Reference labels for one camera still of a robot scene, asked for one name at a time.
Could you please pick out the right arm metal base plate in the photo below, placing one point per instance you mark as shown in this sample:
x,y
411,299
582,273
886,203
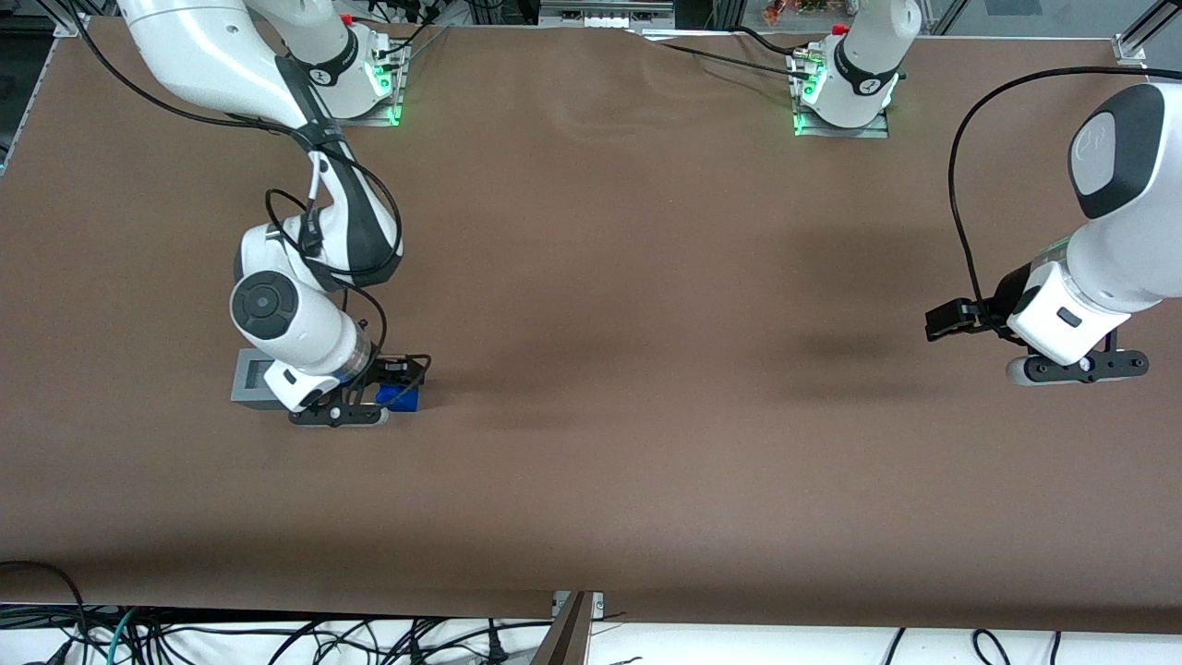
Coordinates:
x,y
383,109

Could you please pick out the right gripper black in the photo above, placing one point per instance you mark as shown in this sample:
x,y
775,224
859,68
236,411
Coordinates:
x,y
386,368

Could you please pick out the blue plastic insert part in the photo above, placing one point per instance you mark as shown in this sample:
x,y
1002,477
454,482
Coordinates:
x,y
399,399

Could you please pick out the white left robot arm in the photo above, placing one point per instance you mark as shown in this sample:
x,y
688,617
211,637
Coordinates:
x,y
1145,231

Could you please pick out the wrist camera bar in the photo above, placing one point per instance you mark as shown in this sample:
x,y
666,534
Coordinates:
x,y
1099,366
319,417

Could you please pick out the metal table corner bracket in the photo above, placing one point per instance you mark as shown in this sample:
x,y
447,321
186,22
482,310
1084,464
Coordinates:
x,y
1131,51
72,25

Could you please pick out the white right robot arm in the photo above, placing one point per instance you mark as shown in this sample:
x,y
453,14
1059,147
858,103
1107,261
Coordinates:
x,y
185,46

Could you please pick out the gray square base block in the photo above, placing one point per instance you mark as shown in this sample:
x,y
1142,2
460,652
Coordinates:
x,y
249,397

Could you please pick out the aluminium table post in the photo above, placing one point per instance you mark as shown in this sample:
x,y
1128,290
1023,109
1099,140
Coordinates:
x,y
565,642

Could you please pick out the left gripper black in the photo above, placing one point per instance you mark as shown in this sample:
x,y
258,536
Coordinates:
x,y
1013,292

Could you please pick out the metal post bracket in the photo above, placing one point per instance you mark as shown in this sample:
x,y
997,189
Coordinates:
x,y
597,602

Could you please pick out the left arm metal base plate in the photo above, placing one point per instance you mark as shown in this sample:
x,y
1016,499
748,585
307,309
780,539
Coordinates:
x,y
873,129

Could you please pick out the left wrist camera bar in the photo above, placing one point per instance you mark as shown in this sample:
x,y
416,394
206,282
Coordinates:
x,y
1099,366

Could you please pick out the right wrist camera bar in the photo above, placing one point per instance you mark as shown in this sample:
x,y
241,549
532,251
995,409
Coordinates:
x,y
319,417

